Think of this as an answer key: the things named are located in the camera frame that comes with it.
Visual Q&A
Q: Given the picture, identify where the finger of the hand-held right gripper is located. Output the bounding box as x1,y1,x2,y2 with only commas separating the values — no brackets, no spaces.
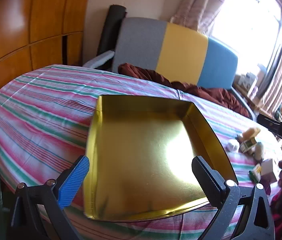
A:
257,114,282,138

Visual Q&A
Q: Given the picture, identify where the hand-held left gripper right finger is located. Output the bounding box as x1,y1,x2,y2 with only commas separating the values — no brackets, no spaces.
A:
192,156,276,240

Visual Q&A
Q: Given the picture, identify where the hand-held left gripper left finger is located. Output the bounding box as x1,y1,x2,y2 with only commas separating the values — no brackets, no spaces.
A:
10,156,91,240

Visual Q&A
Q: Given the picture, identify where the yellow sponge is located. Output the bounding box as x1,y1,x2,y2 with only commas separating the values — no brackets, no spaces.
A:
242,127,261,140

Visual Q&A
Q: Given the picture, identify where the white carton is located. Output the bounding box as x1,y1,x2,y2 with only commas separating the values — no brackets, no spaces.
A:
261,159,279,183

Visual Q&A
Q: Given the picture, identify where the clear plastic bag ball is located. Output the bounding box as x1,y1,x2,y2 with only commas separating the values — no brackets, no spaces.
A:
227,139,240,152

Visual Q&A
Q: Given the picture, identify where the green sachet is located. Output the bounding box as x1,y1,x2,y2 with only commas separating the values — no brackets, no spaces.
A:
249,164,262,182

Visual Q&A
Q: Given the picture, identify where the gold metal tray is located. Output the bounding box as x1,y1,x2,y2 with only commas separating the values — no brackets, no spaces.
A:
83,95,239,222

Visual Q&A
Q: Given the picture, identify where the wooden desk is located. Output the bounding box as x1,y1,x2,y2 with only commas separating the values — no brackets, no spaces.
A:
232,80,281,118

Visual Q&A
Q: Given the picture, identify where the white printed box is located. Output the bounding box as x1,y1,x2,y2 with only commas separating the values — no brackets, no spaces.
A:
238,72,256,90

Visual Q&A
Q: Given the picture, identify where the maroon blanket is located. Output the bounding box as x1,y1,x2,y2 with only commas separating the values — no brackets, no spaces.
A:
118,63,251,118

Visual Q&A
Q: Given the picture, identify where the striped bedsheet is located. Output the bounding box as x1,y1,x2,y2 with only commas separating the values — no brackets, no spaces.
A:
0,64,282,240

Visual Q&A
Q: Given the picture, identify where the window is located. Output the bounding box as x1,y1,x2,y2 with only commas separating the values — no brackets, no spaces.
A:
206,0,282,78

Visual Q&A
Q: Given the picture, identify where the grey yellow blue sofa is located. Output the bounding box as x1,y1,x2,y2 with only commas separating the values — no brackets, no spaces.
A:
82,17,257,120

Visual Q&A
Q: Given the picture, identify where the black rolled mat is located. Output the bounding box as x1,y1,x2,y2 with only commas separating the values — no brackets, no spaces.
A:
96,4,128,57

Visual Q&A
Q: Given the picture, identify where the wooden wardrobe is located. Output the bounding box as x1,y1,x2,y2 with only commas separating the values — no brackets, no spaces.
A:
0,0,93,103

